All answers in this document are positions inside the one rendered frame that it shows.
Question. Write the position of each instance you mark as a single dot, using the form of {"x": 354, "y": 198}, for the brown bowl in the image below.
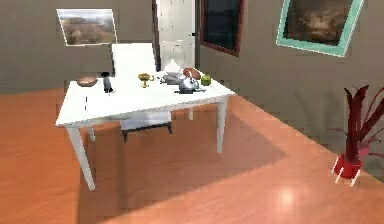
{"x": 86, "y": 81}

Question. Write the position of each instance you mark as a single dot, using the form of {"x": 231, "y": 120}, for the red house plant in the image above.
{"x": 358, "y": 133}

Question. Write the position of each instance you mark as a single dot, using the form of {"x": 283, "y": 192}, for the golden cup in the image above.
{"x": 144, "y": 79}

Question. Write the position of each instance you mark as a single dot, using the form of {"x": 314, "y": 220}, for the white chair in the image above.
{"x": 133, "y": 58}

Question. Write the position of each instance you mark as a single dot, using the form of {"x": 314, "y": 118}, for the white table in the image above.
{"x": 133, "y": 96}

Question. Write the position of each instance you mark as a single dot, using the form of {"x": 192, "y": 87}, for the green apple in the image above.
{"x": 206, "y": 80}

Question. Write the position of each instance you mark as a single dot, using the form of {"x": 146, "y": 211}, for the brown framed dark picture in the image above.
{"x": 221, "y": 23}

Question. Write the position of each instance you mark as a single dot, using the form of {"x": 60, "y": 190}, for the silver kettle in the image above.
{"x": 188, "y": 84}

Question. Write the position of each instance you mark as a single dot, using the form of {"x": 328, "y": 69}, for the teal framed dark picture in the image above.
{"x": 318, "y": 21}

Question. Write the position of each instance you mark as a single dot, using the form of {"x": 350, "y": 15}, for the grey pan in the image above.
{"x": 170, "y": 79}

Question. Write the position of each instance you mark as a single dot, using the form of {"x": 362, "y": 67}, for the brown bread loaf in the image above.
{"x": 192, "y": 73}

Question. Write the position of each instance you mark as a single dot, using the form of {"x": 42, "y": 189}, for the white framed landscape picture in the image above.
{"x": 87, "y": 26}

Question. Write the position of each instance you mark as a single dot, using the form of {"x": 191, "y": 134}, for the white vase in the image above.
{"x": 172, "y": 68}

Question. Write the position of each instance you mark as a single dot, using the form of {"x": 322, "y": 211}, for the white room door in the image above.
{"x": 176, "y": 30}

